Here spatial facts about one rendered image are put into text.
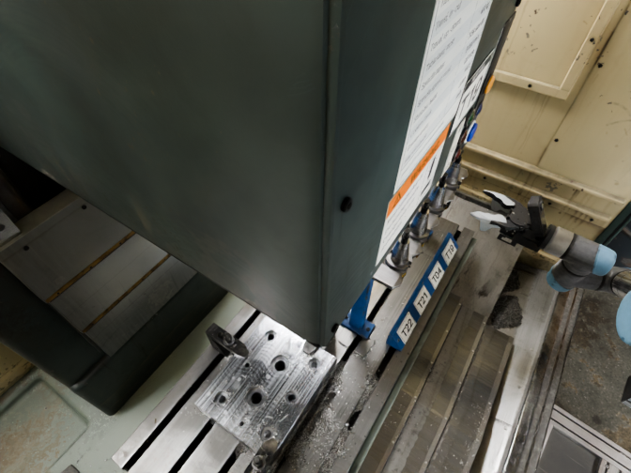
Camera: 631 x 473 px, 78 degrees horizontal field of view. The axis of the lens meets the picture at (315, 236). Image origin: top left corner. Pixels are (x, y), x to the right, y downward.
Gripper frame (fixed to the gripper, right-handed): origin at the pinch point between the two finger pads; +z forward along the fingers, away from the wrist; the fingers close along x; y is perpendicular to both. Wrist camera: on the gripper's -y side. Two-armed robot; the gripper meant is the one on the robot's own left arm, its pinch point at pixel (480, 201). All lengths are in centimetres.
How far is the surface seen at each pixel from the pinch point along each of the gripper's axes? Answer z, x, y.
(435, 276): 1.2, -12.0, 25.3
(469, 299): -13, 3, 49
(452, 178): 9.4, -1.8, -4.9
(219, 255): 19, -76, -47
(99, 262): 68, -74, -2
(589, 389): -87, 37, 116
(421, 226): 9.2, -23.6, -5.8
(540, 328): -39, 8, 50
